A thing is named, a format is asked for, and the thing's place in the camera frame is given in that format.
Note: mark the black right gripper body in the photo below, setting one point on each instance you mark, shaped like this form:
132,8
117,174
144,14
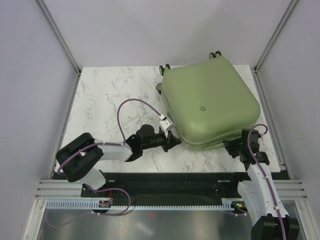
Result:
234,146

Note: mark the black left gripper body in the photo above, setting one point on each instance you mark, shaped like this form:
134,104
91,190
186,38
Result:
158,140

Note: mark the green hard-shell suitcase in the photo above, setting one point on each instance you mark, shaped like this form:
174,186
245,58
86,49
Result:
208,102

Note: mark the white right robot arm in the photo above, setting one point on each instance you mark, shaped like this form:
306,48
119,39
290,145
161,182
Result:
270,220

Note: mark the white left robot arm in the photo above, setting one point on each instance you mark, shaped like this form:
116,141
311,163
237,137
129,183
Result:
77,159

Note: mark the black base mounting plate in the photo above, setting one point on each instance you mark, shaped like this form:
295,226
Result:
169,187

